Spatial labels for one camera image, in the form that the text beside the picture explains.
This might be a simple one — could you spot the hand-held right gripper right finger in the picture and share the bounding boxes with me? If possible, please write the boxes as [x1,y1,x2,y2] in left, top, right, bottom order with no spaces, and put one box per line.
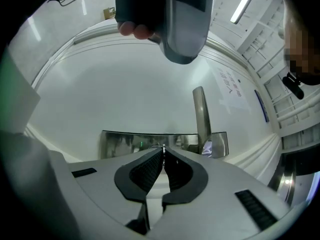
[149,147,296,240]

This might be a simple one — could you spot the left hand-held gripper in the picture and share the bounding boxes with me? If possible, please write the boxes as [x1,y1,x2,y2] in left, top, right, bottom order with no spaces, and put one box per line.
[109,0,216,66]

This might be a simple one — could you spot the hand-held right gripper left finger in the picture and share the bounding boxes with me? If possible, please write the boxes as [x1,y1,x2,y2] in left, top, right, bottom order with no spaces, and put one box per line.
[66,147,165,237]

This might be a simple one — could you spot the thin metal part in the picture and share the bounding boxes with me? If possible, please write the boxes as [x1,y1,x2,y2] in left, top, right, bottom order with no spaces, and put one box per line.
[161,143,168,169]

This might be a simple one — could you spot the metal door lock plate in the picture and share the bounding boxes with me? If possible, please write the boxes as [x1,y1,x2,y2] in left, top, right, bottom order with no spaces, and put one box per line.
[99,129,230,160]

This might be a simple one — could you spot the white printed paper sheet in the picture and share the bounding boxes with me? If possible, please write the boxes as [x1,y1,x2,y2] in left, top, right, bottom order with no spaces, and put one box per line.
[206,58,252,111]

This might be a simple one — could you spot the dark glass door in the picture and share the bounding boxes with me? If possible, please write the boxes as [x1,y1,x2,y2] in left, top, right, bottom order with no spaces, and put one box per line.
[266,147,320,211]

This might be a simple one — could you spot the person's left hand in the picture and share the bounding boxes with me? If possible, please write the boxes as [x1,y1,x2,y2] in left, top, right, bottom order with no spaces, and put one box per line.
[116,20,153,40]

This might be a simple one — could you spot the long ceiling light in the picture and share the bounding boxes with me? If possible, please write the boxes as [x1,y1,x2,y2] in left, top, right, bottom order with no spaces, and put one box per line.
[229,0,251,24]

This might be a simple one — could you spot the small cardboard box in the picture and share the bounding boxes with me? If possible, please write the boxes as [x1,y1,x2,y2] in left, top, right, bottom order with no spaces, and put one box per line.
[103,6,117,20]

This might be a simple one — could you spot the person's head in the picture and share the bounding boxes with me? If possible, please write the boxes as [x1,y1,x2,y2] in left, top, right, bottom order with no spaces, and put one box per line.
[283,0,320,86]

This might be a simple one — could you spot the blue wall sign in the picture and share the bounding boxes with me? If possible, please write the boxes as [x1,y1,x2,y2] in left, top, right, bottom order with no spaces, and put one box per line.
[253,89,271,123]

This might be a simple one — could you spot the black head-worn camera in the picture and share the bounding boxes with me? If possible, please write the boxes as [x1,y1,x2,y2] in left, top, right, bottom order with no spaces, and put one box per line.
[281,72,305,100]

